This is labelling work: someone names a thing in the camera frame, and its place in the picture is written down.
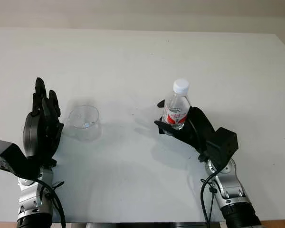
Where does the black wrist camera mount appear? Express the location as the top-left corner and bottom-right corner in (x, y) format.
(0, 140), (42, 180)
(205, 127), (239, 167)

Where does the clear glass cup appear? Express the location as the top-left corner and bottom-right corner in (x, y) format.
(67, 105), (102, 143)

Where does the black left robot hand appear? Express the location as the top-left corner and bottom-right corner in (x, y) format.
(22, 77), (64, 168)

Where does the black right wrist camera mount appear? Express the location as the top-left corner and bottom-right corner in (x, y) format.
(205, 127), (239, 167)

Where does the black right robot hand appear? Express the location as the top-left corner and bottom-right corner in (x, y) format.
(153, 99), (216, 155)

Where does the clear plastic water bottle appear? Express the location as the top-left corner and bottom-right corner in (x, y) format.
(163, 78), (190, 131)

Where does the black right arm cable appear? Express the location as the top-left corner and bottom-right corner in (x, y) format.
(187, 118), (223, 228)

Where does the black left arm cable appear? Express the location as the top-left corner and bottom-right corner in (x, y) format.
(37, 179), (67, 228)

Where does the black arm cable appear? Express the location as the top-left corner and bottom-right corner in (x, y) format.
(187, 118), (223, 228)
(37, 179), (67, 228)

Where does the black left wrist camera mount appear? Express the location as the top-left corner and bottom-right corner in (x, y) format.
(0, 140), (42, 180)

